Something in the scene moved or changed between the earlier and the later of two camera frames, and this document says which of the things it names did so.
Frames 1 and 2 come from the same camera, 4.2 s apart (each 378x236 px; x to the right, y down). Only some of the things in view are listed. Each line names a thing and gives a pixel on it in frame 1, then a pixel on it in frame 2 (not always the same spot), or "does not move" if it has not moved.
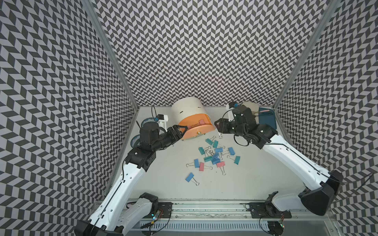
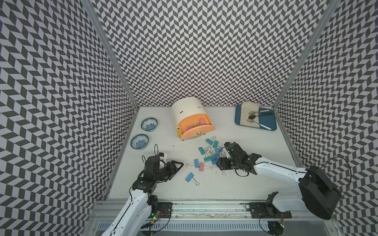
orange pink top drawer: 197,124 does not move
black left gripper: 178,133 → 171,173
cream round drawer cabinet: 183,107 does not move
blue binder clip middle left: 195,162 does not move
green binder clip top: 210,140 does not move
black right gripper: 220,128 → 223,163
